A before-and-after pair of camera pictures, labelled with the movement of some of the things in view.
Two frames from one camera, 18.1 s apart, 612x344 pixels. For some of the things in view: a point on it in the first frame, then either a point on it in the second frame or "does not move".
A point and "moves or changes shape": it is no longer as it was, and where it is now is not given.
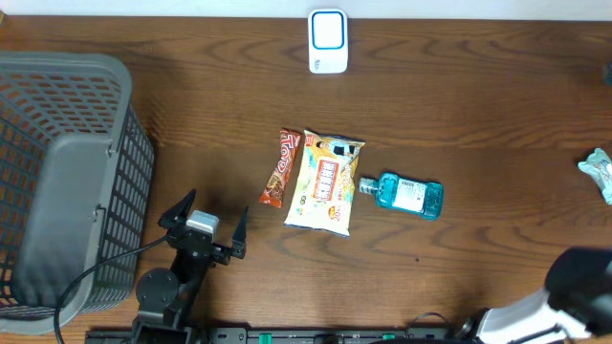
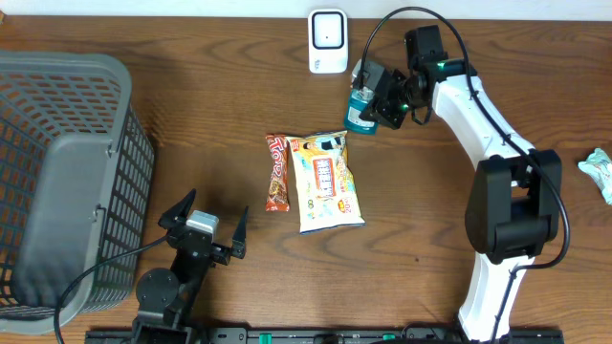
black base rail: [186, 334] does not move
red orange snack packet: [290, 142] moves or changes shape
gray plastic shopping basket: [76, 181] does not move
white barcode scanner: [328, 41] does not move
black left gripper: [177, 213] does not move
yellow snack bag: [322, 195] moves or changes shape
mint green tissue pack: [599, 166] does not move
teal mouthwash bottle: [395, 192] to [359, 101]
